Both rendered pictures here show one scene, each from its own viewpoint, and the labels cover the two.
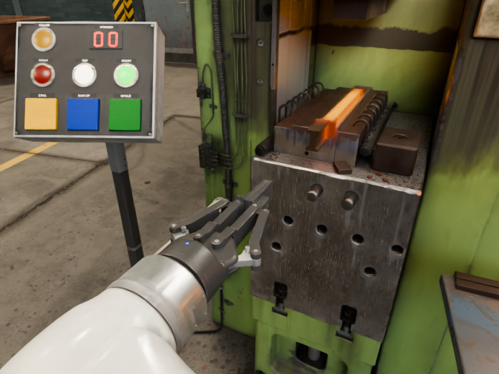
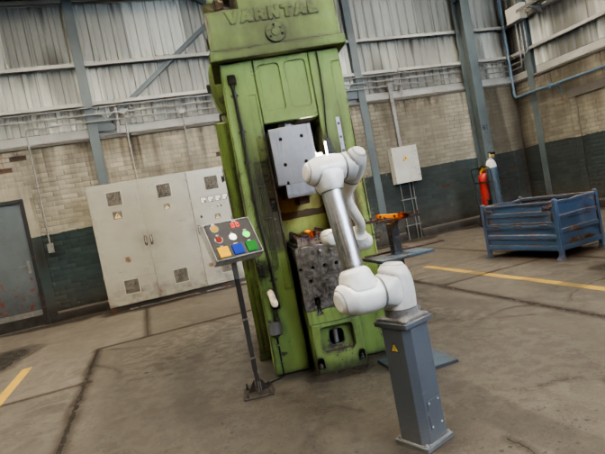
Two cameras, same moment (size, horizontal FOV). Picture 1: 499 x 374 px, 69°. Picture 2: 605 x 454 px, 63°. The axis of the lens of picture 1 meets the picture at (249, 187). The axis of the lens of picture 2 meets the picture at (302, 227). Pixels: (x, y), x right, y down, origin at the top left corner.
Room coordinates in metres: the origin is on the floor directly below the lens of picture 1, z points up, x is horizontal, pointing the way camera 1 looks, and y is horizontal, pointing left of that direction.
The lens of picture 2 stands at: (-2.06, 1.79, 1.24)
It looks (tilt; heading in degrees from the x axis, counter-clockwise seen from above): 3 degrees down; 326
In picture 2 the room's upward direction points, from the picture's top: 11 degrees counter-clockwise
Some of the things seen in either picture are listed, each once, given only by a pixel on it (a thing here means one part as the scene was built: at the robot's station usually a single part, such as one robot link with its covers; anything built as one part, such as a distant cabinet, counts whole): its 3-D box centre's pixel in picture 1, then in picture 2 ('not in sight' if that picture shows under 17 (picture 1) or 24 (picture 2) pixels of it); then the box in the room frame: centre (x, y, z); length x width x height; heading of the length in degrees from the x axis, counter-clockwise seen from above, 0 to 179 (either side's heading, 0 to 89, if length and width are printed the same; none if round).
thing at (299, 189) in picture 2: not in sight; (297, 190); (0.98, -0.24, 1.32); 0.42 x 0.20 x 0.10; 153
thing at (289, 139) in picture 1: (337, 116); (306, 238); (0.98, -0.24, 0.96); 0.42 x 0.20 x 0.09; 153
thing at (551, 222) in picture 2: not in sight; (538, 224); (1.51, -4.18, 0.36); 1.20 x 0.80 x 0.72; 170
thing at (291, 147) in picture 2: not in sight; (296, 157); (0.96, -0.28, 1.56); 0.42 x 0.39 x 0.40; 153
